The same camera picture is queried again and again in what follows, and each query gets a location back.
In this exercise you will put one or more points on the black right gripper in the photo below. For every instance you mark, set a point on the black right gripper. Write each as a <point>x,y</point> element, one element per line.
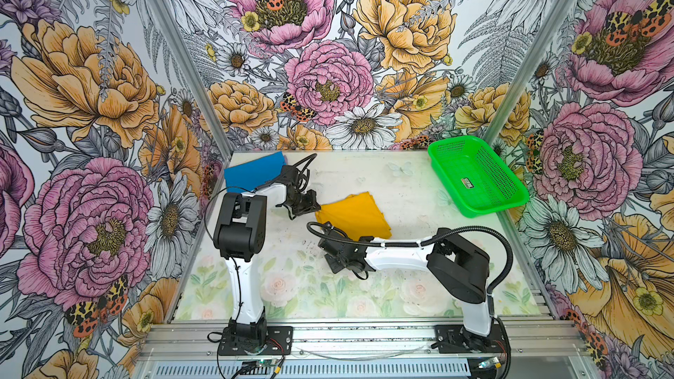
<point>334,268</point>

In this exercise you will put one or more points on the yellow t shirt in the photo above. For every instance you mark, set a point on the yellow t shirt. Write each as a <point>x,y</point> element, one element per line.
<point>357,215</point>

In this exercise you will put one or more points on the aluminium corner post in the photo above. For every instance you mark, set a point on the aluminium corner post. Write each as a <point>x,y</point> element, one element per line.
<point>558,13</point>
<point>163,15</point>

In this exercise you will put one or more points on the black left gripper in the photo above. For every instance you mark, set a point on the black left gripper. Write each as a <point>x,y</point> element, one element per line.
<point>311,205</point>

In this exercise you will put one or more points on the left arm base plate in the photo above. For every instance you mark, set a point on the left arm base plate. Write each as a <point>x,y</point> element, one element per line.
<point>249,340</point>

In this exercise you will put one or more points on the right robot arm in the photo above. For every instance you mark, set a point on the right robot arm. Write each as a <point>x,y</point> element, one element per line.
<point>461,268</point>

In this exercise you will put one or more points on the green circuit board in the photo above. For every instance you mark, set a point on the green circuit board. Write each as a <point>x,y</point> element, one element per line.
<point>269,364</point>

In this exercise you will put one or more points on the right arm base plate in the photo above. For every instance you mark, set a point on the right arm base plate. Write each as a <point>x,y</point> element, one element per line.
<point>454,339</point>

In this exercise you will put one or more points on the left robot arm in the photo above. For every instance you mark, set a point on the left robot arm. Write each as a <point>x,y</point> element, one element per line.
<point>239,235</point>

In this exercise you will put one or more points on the green plastic basket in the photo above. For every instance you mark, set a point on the green plastic basket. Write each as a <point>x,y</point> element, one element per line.
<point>475,177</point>

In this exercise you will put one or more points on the folded blue t shirt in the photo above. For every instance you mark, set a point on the folded blue t shirt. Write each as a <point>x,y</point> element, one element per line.
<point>251,175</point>

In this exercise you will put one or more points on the aluminium left corner post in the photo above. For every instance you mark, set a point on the aluminium left corner post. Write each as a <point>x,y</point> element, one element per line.
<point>163,15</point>

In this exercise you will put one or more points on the aluminium front frame rail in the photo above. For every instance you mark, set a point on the aluminium front frame rail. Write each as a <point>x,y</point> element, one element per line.
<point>529,337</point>

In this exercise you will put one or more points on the aluminium right corner post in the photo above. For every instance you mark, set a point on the aluminium right corner post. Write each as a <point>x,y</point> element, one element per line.
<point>558,13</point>

